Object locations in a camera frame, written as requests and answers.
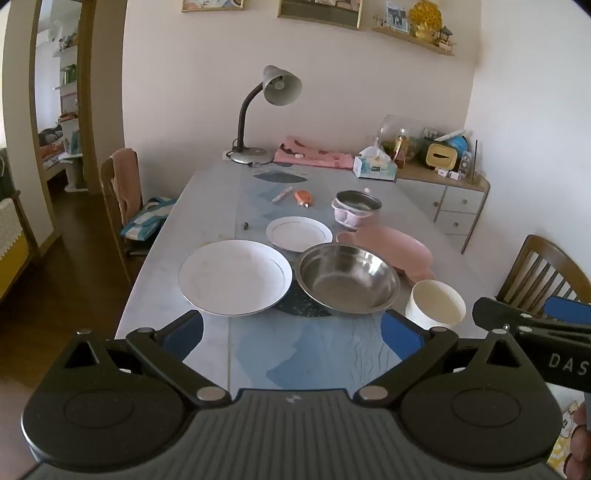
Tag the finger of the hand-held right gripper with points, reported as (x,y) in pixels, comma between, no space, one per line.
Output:
(570,310)
(503,314)

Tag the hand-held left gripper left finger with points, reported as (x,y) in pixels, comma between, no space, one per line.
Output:
(182,333)

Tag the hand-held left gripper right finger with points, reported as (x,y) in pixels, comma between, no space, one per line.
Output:
(402,334)

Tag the white cup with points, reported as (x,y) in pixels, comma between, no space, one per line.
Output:
(434,307)

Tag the large white plate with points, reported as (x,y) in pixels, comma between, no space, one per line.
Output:
(231,277)

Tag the stainless steel bowl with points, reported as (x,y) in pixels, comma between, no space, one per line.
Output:
(346,281)

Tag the pink bear-shaped plate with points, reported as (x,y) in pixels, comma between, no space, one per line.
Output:
(397,247)

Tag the pink pot with steel liner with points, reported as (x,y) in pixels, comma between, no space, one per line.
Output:
(355,207)

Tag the small white plate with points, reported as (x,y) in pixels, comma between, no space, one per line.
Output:
(298,233)

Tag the person's right hand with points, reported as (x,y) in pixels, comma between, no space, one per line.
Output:
(581,443)

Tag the wooden slat-back chair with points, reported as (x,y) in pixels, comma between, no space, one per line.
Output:
(540,272)

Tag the yellow patterned cloth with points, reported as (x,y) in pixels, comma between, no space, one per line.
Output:
(564,443)

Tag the white wooden sideboard cabinet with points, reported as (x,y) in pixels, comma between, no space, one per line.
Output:
(457,207)

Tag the striped blue white bag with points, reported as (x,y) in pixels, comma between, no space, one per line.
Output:
(147,217)

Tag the wooden chair with towel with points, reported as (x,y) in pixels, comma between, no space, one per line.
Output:
(111,203)

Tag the pink towel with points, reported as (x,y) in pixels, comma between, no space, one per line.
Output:
(128,184)

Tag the small orange object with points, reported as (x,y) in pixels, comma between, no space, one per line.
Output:
(304,197)

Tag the tissue box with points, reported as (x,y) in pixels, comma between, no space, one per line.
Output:
(375,168)

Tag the yellow tissue holder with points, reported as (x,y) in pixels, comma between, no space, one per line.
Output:
(441,157)

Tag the white pen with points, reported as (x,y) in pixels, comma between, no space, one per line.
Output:
(282,195)

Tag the blue globe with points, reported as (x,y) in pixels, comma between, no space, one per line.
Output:
(458,144)

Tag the white stool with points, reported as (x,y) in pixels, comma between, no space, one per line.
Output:
(76,173)

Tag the yellow sofa with striped cover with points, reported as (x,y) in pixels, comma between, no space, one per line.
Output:
(11,244)

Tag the pink folded cloth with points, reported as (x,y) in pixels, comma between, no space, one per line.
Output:
(314,157)

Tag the large glass jar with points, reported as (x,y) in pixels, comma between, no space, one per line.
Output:
(401,127)

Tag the grey desk lamp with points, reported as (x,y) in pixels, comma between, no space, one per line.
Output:
(279,85)

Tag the white shelf unit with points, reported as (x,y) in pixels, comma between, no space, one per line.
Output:
(68,78)

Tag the golden ornament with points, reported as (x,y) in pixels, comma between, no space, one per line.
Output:
(425,16)

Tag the small photo card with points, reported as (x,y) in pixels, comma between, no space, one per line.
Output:
(397,17)

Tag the wooden wall shelf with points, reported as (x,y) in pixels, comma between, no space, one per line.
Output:
(415,40)

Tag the small picture frame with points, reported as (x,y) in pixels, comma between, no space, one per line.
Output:
(212,4)

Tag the large picture frame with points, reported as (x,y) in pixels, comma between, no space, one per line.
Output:
(318,14)

